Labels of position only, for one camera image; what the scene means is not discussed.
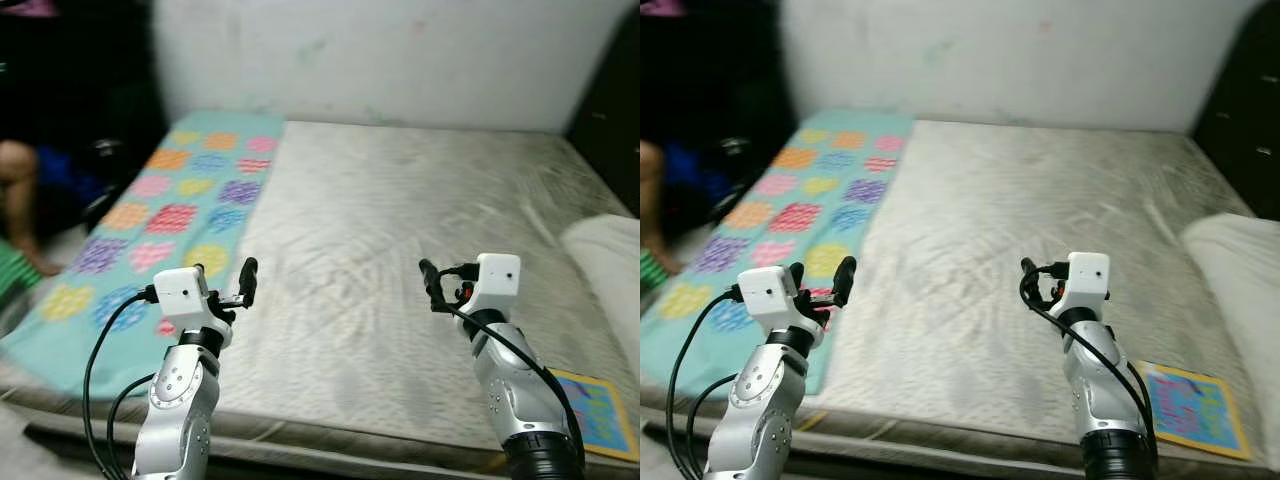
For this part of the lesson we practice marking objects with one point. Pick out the black tufted headboard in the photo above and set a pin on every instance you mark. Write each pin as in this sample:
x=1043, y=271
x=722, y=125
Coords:
x=610, y=120
x=1245, y=110

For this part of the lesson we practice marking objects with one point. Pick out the teal blanket with colourful shapes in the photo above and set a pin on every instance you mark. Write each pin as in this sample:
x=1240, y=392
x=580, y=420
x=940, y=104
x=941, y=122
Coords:
x=800, y=200
x=190, y=200

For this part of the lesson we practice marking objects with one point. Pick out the black bed frame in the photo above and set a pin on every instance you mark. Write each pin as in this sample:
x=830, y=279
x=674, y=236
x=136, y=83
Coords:
x=250, y=452
x=900, y=458

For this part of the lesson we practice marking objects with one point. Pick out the green plastic stool stack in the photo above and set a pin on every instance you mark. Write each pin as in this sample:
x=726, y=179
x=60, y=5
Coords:
x=12, y=268
x=650, y=272

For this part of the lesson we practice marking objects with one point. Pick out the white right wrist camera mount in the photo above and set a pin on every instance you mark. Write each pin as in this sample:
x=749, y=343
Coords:
x=1086, y=278
x=495, y=280

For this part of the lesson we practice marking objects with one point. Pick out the white pillow with black lettering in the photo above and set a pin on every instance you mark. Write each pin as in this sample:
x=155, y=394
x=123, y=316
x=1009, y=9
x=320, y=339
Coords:
x=1240, y=290
x=610, y=270

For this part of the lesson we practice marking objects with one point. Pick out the yellow blue children's book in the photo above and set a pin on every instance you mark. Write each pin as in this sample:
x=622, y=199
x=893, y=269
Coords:
x=605, y=415
x=1195, y=410

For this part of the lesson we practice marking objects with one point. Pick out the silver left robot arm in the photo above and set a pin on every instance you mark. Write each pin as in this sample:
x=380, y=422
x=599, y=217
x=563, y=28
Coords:
x=178, y=410
x=760, y=410

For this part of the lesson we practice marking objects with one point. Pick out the black bag with white lettering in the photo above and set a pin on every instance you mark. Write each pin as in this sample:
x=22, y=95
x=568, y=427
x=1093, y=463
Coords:
x=115, y=180
x=740, y=175

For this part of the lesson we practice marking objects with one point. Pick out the blue bag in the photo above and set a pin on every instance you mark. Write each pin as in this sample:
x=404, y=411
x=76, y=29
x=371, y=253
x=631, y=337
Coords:
x=65, y=175
x=690, y=172

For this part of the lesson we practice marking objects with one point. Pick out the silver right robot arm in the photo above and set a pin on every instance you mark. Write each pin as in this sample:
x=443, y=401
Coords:
x=520, y=400
x=1100, y=400

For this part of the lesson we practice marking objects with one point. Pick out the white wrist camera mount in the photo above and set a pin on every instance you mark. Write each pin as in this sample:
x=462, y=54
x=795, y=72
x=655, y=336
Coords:
x=495, y=280
x=182, y=295
x=1086, y=278
x=768, y=295

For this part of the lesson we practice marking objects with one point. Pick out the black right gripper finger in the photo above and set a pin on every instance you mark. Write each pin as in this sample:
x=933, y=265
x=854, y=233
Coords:
x=430, y=280
x=1029, y=278

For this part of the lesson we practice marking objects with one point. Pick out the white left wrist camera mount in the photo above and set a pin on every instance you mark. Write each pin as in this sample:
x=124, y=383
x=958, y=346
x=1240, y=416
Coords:
x=182, y=295
x=768, y=295

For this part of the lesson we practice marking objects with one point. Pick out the white quilted mattress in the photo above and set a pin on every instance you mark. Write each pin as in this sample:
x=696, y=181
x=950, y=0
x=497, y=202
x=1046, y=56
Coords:
x=1020, y=220
x=400, y=220

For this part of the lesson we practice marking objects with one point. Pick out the seated person in black shorts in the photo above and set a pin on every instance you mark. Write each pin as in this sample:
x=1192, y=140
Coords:
x=18, y=190
x=652, y=200

